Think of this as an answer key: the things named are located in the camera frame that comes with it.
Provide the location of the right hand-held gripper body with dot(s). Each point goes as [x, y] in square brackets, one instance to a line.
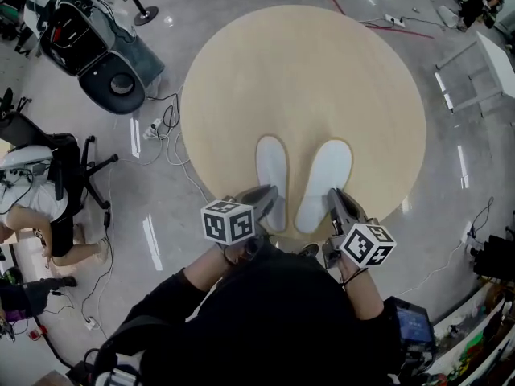
[368, 243]

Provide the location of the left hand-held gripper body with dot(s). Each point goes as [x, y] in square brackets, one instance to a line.
[229, 223]

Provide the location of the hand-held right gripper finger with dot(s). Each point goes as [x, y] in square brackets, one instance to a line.
[352, 211]
[335, 207]

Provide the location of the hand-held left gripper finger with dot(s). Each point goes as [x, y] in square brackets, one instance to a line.
[269, 201]
[255, 193]

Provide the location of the white slipper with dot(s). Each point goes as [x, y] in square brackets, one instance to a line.
[328, 171]
[271, 163]

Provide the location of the black shoulder bag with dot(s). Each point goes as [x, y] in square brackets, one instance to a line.
[120, 348]

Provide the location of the person's right forearm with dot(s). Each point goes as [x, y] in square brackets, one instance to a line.
[364, 296]

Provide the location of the person's left forearm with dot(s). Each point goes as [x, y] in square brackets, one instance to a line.
[205, 272]

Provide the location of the person's shoe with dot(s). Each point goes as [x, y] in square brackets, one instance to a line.
[310, 250]

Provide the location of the black tablet device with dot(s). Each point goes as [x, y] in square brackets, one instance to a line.
[414, 324]

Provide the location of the person's black clothing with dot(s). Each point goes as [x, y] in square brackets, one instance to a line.
[273, 320]

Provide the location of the white power strip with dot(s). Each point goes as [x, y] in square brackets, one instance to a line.
[90, 323]
[152, 129]
[394, 20]

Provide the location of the round beige wooden table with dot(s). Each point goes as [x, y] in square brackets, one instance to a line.
[301, 75]

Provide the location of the black equipment box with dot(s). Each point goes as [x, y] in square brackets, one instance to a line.
[497, 255]

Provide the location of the cluttered white shelf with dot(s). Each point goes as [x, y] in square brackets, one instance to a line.
[479, 336]

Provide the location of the black office chair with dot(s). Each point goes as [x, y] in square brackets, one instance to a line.
[64, 155]

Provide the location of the gray pod-shaped case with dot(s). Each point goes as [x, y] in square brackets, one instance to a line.
[100, 54]

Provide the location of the white rectangular table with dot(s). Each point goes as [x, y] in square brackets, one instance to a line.
[497, 60]

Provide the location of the black stanchion base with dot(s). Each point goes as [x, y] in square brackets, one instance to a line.
[145, 14]

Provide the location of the white paper roll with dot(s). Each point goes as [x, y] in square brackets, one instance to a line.
[447, 15]

